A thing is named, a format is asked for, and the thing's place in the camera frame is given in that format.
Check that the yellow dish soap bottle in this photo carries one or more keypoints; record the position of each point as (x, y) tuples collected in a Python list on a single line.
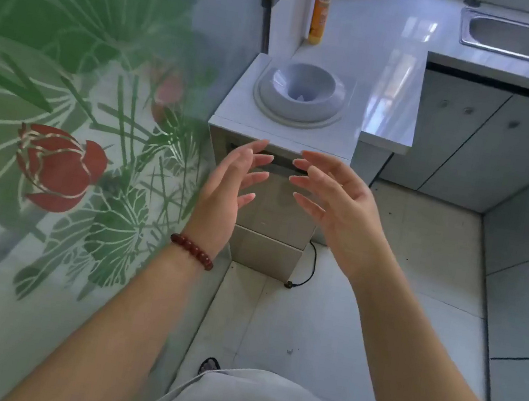
[(321, 11)]

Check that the steel sink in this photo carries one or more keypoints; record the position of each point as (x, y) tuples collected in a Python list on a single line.
[(510, 36)]

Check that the black sink stopper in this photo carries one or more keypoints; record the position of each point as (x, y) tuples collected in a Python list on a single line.
[(472, 0)]

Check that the grey metal glass frame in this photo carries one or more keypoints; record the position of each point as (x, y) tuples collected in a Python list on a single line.
[(267, 28)]

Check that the person's right forearm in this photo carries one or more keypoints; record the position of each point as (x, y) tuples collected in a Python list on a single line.
[(417, 372)]

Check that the round metal vent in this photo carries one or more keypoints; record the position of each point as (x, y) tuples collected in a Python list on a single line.
[(513, 124), (468, 110), (443, 103)]

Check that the black shoe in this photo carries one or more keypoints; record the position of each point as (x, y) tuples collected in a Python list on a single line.
[(210, 366)]

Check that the white water dispenser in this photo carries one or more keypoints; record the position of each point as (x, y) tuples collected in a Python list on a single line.
[(237, 106)]

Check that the floral printed glass door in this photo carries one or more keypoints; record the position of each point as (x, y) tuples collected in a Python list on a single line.
[(39, 72)]

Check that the person's left forearm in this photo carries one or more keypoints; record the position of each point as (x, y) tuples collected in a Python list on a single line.
[(98, 331)]

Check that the person's right hand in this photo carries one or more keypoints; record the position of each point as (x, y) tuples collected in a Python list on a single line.
[(346, 221)]

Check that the white stone countertop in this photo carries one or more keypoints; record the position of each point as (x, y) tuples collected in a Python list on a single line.
[(368, 49)]

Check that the person's left hand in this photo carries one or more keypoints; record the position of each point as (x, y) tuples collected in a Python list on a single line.
[(219, 201)]

